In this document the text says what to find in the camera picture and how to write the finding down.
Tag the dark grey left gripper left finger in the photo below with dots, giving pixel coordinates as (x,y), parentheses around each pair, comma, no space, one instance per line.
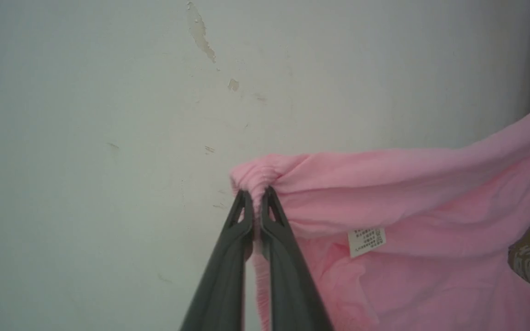
(223,276)

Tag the pink garment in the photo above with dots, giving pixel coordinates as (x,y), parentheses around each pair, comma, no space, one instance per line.
(430,207)

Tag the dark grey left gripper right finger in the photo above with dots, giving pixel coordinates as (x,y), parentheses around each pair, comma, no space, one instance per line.
(288,276)

